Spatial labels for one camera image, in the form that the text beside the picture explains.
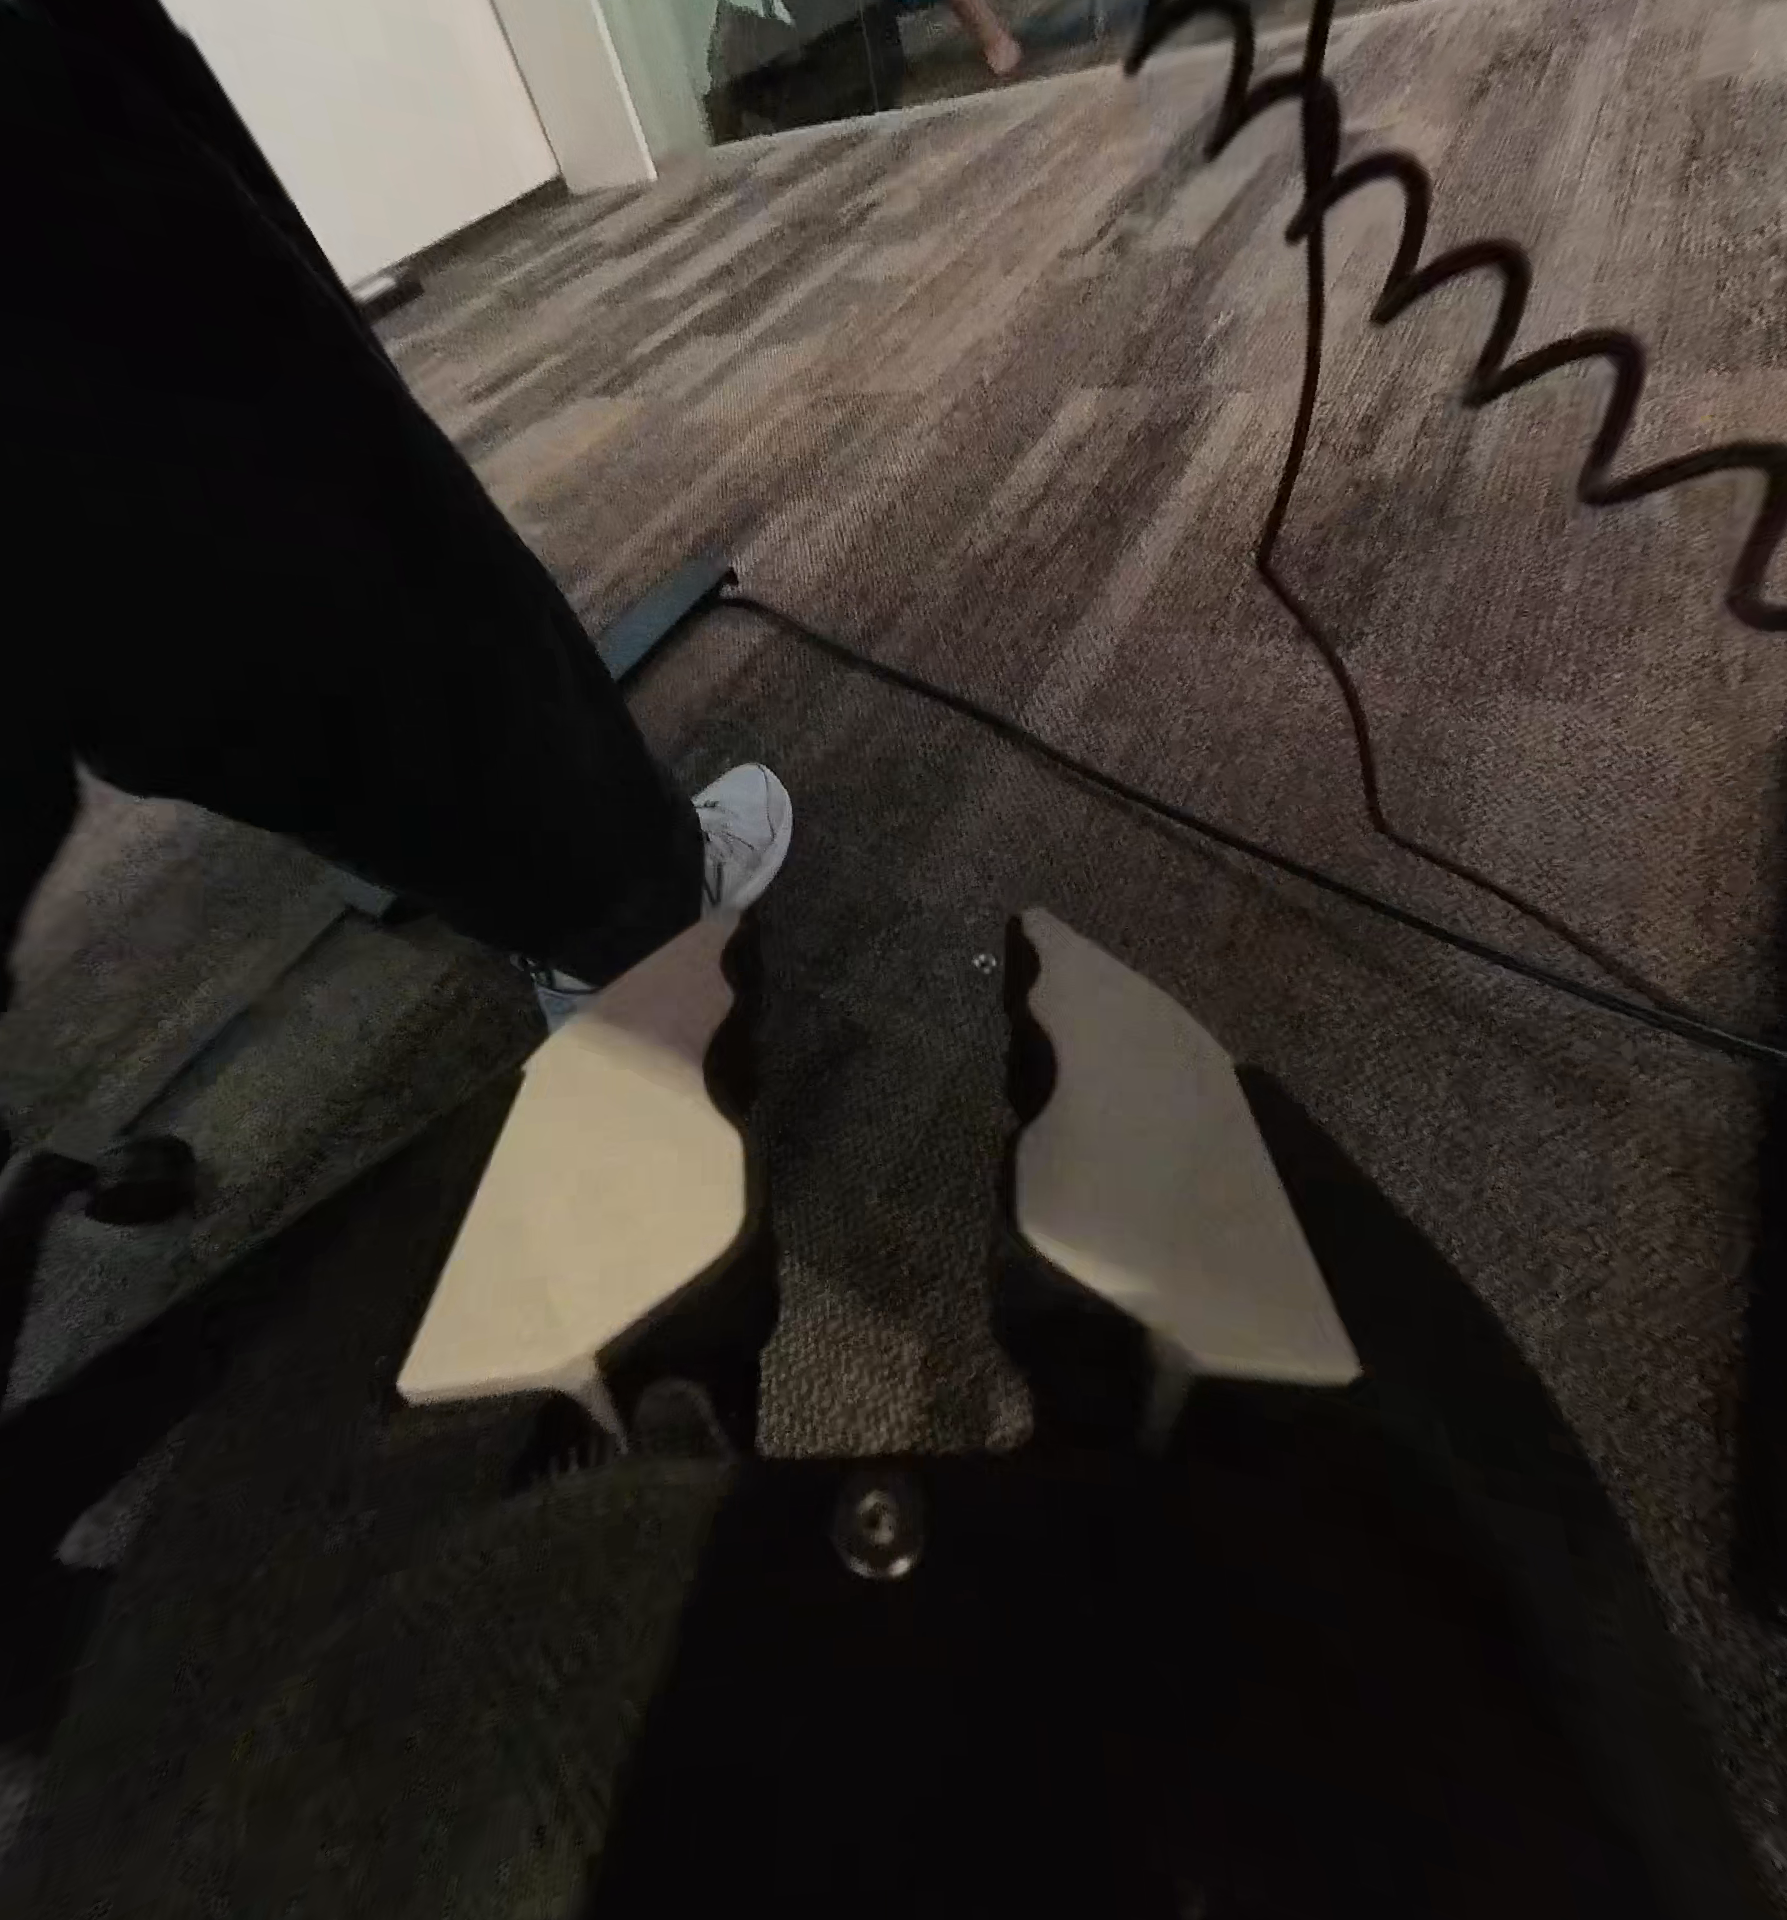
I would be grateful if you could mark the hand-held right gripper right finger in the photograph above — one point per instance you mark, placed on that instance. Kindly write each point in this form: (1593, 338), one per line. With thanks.
(1165, 1187)

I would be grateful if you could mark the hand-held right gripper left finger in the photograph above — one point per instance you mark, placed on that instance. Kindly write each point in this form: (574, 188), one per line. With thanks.
(593, 1187)

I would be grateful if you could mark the person's white shoe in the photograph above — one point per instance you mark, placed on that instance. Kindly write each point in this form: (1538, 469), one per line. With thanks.
(744, 840)

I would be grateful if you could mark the black floor power strip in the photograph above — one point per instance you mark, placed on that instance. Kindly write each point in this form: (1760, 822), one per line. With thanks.
(661, 623)

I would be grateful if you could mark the black chair base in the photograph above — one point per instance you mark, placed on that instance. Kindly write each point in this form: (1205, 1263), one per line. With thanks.
(9, 1245)

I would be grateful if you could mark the person's black trouser leg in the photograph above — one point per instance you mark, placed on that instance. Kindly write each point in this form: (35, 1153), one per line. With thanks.
(234, 525)

